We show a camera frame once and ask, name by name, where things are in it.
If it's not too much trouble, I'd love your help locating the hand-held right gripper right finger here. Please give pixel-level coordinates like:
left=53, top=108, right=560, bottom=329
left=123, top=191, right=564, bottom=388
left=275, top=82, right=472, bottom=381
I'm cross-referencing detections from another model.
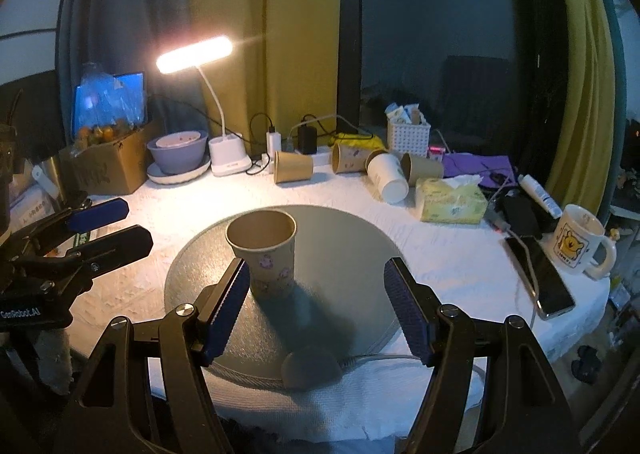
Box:
left=382, top=257, right=576, bottom=454

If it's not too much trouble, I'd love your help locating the cardboard box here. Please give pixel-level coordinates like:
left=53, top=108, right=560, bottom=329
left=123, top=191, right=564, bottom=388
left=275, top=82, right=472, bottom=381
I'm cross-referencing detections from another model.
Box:
left=59, top=120, right=163, bottom=196

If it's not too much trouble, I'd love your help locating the white bear print mug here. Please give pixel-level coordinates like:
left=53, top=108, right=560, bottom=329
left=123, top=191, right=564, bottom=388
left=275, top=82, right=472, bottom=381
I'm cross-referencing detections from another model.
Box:
left=552, top=204, right=618, bottom=281

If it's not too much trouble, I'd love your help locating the white plate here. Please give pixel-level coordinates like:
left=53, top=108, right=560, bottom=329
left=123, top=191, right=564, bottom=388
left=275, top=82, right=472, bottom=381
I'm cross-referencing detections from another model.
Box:
left=146, top=154, right=213, bottom=184

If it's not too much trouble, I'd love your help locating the black window frame post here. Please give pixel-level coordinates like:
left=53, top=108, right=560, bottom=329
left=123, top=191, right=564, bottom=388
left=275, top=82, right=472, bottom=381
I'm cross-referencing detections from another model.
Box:
left=337, top=0, right=363, bottom=127
left=504, top=0, right=557, bottom=170

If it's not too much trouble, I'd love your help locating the printed paper cup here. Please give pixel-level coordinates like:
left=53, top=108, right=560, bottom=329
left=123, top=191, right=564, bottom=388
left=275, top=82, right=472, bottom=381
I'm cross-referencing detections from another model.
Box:
left=331, top=143, right=373, bottom=174
left=225, top=209, right=297, bottom=299

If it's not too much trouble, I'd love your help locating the black smartphone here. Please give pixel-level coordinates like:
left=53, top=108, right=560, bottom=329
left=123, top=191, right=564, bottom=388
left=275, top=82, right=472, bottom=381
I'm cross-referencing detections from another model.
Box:
left=505, top=234, right=576, bottom=321

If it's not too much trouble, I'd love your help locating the black charger cable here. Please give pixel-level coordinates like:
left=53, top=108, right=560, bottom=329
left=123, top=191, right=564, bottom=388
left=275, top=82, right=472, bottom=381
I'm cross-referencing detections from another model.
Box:
left=248, top=113, right=277, bottom=176

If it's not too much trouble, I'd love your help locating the brown paper cup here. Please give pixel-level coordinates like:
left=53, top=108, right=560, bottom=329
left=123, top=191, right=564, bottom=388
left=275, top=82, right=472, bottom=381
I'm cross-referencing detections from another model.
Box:
left=400, top=153, right=445, bottom=186
left=273, top=151, right=314, bottom=184

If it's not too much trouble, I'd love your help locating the bunch of small packets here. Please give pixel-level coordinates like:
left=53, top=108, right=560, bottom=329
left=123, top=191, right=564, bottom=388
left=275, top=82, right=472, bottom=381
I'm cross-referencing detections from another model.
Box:
left=385, top=103, right=426, bottom=125

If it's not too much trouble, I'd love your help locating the white tube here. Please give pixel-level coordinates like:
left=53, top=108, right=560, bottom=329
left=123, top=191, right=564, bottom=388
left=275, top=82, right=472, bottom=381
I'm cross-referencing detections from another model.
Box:
left=517, top=174, right=563, bottom=219

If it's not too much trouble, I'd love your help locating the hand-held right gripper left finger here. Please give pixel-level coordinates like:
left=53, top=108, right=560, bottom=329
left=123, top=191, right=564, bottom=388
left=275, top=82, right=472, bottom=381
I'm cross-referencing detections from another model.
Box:
left=65, top=258, right=251, bottom=454

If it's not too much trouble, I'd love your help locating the white power strip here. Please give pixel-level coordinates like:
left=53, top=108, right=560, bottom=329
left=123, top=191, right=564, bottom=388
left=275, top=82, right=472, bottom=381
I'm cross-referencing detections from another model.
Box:
left=260, top=144, right=333, bottom=169

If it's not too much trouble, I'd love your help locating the yellow curtain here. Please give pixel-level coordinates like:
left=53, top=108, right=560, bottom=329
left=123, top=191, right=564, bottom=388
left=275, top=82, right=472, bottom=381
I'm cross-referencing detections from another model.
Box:
left=185, top=0, right=346, bottom=155
left=545, top=0, right=620, bottom=207

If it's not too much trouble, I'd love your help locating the black slipper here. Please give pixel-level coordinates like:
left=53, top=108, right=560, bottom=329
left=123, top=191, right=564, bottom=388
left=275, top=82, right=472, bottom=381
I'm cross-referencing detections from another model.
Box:
left=570, top=346, right=604, bottom=383

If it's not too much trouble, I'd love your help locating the yellow tissue pack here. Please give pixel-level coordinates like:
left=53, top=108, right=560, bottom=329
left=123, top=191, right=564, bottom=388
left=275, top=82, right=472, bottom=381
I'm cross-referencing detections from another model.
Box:
left=415, top=174, right=488, bottom=224

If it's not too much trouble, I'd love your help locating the purple bowl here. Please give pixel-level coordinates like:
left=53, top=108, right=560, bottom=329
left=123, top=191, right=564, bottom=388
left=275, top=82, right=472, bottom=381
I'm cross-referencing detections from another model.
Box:
left=146, top=130, right=209, bottom=174

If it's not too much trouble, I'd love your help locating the round grey mat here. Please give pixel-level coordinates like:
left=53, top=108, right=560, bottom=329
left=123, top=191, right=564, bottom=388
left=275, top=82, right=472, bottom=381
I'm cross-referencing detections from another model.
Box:
left=164, top=204, right=408, bottom=377

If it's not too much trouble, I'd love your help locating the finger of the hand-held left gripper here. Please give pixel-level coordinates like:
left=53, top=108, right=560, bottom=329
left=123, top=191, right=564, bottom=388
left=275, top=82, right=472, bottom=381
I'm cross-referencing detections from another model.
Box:
left=10, top=197, right=130, bottom=256
left=0, top=225, right=154, bottom=302

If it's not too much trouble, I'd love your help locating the grey mat controller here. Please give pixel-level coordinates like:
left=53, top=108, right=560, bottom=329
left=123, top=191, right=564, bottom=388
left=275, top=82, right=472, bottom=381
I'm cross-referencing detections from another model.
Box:
left=280, top=345, right=344, bottom=390

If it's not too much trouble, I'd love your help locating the pile of small oranges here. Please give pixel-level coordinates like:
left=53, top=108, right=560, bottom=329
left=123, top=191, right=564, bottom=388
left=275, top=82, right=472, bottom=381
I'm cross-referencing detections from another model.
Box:
left=75, top=121, right=134, bottom=143

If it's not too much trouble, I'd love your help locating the white phone cable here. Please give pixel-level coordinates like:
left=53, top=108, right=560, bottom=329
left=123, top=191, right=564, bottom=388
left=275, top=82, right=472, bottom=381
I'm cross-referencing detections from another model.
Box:
left=492, top=214, right=542, bottom=335

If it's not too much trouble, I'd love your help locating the yellow plastic bag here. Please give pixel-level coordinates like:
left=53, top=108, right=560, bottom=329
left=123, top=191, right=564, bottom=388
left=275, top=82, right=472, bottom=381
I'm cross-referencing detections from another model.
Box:
left=332, top=133, right=386, bottom=152

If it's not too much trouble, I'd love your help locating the white charger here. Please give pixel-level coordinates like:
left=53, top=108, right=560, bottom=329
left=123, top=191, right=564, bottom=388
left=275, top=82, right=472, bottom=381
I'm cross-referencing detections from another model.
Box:
left=266, top=131, right=282, bottom=170

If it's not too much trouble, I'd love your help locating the purple cloth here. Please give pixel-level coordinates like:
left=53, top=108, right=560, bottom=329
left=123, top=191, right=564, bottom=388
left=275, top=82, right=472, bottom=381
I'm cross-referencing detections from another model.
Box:
left=442, top=151, right=518, bottom=190

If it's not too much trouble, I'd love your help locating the white plastic basket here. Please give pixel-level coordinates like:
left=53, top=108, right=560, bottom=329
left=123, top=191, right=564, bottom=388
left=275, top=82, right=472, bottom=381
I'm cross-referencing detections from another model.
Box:
left=387, top=119, right=432, bottom=156

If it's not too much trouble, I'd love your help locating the white box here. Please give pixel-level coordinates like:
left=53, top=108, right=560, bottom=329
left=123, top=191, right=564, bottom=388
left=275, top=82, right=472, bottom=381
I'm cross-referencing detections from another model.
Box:
left=10, top=184, right=66, bottom=231

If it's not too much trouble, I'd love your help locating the white desk lamp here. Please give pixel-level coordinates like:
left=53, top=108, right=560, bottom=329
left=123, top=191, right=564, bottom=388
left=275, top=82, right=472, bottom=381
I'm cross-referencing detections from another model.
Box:
left=156, top=36, right=253, bottom=177

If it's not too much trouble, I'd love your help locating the white paper cup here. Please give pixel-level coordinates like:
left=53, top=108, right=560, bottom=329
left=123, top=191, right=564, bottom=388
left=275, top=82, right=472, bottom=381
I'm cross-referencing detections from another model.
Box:
left=366, top=151, right=410, bottom=205

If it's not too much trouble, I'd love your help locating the black charger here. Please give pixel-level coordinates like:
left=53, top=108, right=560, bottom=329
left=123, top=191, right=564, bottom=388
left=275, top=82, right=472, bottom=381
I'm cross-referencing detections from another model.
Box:
left=298, top=124, right=319, bottom=155

